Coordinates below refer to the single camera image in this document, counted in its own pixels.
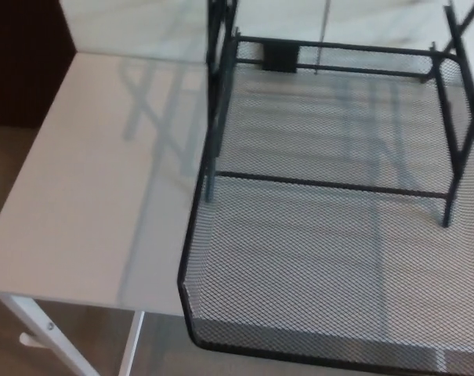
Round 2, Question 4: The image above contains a black mesh file tray layer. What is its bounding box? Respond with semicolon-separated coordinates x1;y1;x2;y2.
175;35;474;376

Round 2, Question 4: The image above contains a black metal file tray rack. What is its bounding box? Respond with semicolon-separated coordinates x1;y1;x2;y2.
204;0;474;229

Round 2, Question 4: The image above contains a dark brown wooden panel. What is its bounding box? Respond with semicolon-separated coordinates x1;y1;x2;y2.
0;0;75;129

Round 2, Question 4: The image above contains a white metal table leg frame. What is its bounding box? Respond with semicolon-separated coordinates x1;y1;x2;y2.
0;293;146;376

